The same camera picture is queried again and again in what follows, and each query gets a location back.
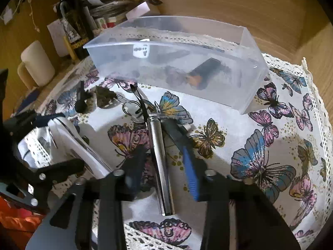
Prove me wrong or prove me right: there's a metal key ring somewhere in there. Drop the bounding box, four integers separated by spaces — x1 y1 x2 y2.
120 94 157 123

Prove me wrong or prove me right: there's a black and orange battery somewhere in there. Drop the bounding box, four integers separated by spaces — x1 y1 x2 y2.
187 58 221 90

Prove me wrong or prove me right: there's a black clip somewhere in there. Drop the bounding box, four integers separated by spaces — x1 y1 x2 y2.
75 81 88 114

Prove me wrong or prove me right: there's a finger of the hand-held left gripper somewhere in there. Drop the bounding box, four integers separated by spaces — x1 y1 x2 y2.
0 158 85 215
4 111 66 132

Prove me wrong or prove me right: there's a butterfly print tablecloth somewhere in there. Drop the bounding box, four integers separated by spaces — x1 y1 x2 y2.
12 53 329 250

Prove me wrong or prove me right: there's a dark glass bottle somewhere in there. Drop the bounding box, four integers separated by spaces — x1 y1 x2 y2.
58 0 94 61

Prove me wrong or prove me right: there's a stack of books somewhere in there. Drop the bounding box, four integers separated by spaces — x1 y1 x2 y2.
83 0 163 30

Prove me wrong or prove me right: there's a black handled tool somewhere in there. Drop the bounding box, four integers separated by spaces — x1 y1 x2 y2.
162 120 191 150

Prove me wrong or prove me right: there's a silver metal cylinder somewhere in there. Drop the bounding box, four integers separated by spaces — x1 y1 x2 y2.
146 115 176 216

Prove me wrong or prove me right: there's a white paper card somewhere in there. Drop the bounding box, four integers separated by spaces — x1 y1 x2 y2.
47 19 71 58

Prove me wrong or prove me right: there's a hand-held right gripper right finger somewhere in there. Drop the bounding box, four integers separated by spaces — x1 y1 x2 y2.
181 145 295 250

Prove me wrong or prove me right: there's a white die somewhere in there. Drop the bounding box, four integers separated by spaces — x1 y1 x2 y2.
133 39 151 59

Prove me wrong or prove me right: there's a black cord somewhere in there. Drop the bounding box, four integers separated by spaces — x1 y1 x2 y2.
129 83 151 121

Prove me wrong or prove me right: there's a white glossy tool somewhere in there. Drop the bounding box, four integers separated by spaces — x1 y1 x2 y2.
18 117 113 179

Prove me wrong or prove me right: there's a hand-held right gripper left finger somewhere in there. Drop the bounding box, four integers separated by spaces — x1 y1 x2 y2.
49 144 149 250

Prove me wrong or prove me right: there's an orange cloth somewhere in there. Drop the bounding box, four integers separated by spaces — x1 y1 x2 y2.
0 196 43 250

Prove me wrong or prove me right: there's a clear plastic box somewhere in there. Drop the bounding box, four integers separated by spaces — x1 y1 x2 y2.
83 16 269 115

